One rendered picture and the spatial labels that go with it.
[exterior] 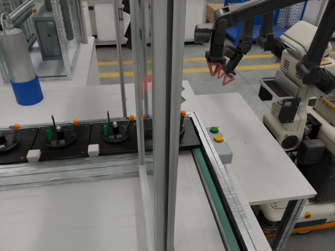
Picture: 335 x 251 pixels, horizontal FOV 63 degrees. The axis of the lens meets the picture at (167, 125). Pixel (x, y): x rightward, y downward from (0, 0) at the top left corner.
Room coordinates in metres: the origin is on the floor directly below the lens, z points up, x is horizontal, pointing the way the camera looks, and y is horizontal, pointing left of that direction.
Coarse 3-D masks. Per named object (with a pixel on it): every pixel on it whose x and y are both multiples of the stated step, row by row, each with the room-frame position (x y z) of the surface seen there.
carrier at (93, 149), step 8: (96, 128) 1.06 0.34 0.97; (104, 128) 0.98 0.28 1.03; (112, 128) 1.00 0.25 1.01; (120, 128) 1.04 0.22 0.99; (136, 128) 1.07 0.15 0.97; (96, 136) 1.00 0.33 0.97; (104, 136) 0.97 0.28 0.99; (112, 136) 0.96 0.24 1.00; (120, 136) 0.96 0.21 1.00; (128, 136) 0.98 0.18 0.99; (136, 136) 1.00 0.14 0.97; (96, 144) 0.92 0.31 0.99; (104, 144) 0.94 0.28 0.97; (112, 144) 0.94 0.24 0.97; (120, 144) 0.94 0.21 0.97; (128, 144) 0.95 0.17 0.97; (136, 144) 0.95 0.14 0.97; (88, 152) 0.87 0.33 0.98; (96, 152) 0.88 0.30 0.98; (104, 152) 0.89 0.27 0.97; (112, 152) 0.89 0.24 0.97; (120, 152) 0.89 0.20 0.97; (128, 152) 0.90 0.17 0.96
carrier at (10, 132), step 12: (0, 132) 0.92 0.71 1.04; (12, 132) 0.99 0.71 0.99; (24, 132) 1.02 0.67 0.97; (36, 132) 1.02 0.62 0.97; (0, 144) 0.90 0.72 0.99; (12, 144) 0.91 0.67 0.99; (24, 144) 0.93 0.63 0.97; (0, 156) 0.85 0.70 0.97; (12, 156) 0.85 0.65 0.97; (24, 156) 0.85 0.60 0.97
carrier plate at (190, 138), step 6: (186, 120) 1.15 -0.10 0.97; (186, 126) 1.09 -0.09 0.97; (192, 126) 1.09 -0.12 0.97; (186, 132) 1.04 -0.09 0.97; (192, 132) 1.04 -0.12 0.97; (180, 138) 1.00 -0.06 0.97; (186, 138) 1.00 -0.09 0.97; (192, 138) 1.00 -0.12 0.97; (180, 144) 0.95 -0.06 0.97; (186, 144) 0.95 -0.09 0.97; (192, 144) 0.95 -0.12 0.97; (198, 144) 0.96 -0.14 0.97
